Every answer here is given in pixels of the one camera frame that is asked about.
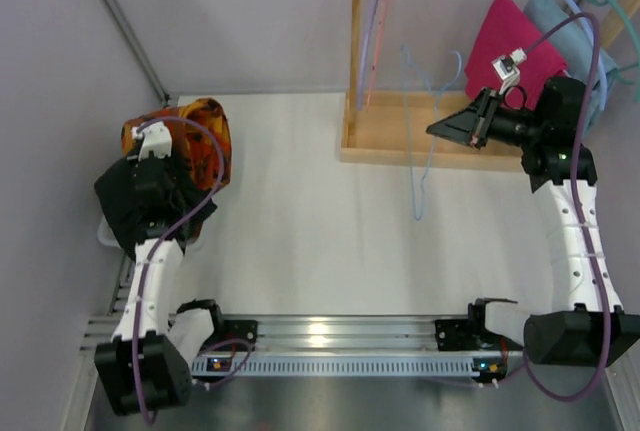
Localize black trousers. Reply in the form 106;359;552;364
93;155;219;252

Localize aluminium mounting rail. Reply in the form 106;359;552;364
79;314;531;355

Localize white plastic basket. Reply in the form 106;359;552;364
97;216;203;257

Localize grey slotted cable duct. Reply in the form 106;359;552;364
192;354;502;378

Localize magenta trousers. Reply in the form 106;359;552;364
465;0;568;109

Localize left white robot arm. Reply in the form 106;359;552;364
94;157;217;424

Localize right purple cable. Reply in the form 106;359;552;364
519;12;614;399

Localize aluminium corner profile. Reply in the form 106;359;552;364
101;0;170;104

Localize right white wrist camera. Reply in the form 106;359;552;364
492;48;527;96

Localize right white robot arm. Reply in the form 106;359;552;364
426;77;639;367

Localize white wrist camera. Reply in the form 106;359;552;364
131;121;172;161
492;48;527;96

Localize orange camouflage trousers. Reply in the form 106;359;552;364
121;98;232;191

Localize wooden clothes rack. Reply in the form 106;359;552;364
340;0;640;175

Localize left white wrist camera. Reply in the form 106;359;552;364
131;121;172;161

